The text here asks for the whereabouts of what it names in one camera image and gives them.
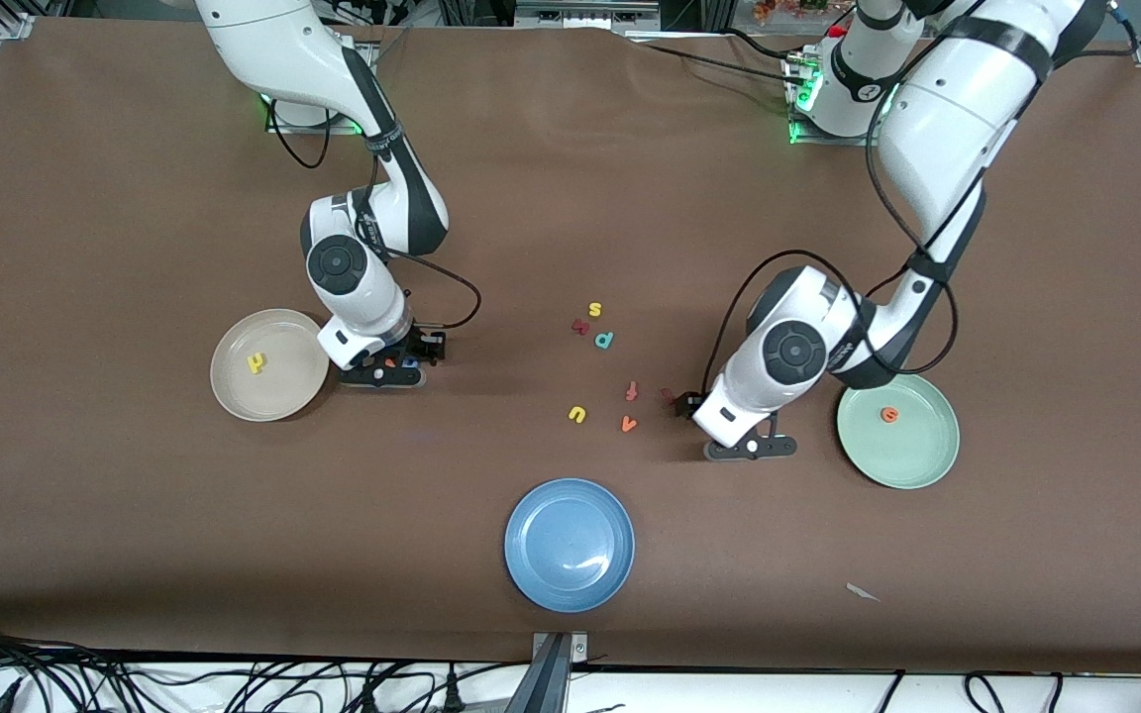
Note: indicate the brown table cover sheet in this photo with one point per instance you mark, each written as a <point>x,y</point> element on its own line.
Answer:
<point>135,545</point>

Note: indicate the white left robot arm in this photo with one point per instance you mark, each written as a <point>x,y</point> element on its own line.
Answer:
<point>947,119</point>

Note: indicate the dark aluminium profile post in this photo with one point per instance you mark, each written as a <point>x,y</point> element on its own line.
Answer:
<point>546,683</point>

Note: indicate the white paper scrap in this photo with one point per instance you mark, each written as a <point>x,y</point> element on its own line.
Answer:
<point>862,592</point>

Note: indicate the green plate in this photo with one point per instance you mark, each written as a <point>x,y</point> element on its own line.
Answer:
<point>912,446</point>

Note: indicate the beige brown plate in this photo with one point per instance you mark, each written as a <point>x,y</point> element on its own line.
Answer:
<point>269,391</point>

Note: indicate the silver metal bracket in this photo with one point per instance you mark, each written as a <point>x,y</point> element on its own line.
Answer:
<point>578,646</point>

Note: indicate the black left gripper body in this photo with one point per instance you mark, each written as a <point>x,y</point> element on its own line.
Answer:
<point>686,403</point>

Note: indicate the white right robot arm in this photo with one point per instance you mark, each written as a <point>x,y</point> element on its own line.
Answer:
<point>273,40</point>

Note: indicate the blue plate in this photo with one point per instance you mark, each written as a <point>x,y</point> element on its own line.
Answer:
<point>570,545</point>

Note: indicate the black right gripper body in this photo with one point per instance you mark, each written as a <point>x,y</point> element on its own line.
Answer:
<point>422,344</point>

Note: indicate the silver background device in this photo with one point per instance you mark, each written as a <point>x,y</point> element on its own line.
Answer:
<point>585,12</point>

